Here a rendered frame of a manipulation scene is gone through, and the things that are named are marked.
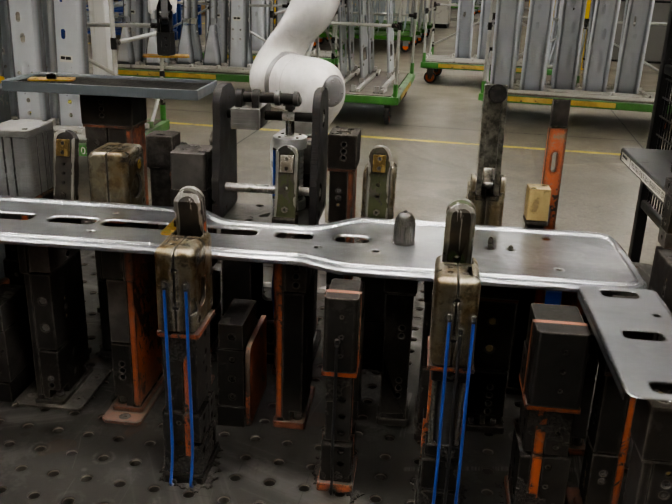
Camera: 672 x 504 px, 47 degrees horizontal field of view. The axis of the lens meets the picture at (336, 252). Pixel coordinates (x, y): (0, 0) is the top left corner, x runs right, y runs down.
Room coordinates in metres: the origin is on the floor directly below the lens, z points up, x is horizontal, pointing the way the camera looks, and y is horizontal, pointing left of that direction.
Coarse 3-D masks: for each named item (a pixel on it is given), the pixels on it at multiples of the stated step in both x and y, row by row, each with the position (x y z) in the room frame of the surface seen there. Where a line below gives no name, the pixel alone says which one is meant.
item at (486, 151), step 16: (496, 96) 1.20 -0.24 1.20; (496, 112) 1.23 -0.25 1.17; (496, 128) 1.23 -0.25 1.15; (480, 144) 1.22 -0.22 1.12; (496, 144) 1.23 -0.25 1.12; (480, 160) 1.21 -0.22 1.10; (496, 160) 1.22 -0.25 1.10; (480, 176) 1.21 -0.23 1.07; (496, 176) 1.21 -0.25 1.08; (480, 192) 1.21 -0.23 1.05; (496, 192) 1.20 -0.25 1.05
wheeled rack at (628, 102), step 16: (496, 0) 8.59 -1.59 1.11; (576, 80) 8.37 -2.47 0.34; (480, 96) 7.67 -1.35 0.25; (512, 96) 7.60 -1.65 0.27; (528, 96) 7.57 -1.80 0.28; (544, 96) 7.60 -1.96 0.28; (560, 96) 7.60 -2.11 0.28; (576, 96) 7.58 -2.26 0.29; (592, 96) 7.54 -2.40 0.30; (608, 96) 7.51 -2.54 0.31; (624, 96) 7.51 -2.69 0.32; (640, 96) 7.67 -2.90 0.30
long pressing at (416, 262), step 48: (0, 240) 1.06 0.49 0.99; (48, 240) 1.06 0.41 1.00; (96, 240) 1.06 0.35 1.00; (144, 240) 1.06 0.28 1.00; (240, 240) 1.08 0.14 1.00; (288, 240) 1.08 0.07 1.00; (384, 240) 1.10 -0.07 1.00; (432, 240) 1.11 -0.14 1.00; (480, 240) 1.11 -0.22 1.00; (528, 240) 1.12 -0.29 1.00; (576, 240) 1.13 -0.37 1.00; (528, 288) 0.96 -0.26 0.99; (576, 288) 0.95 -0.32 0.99
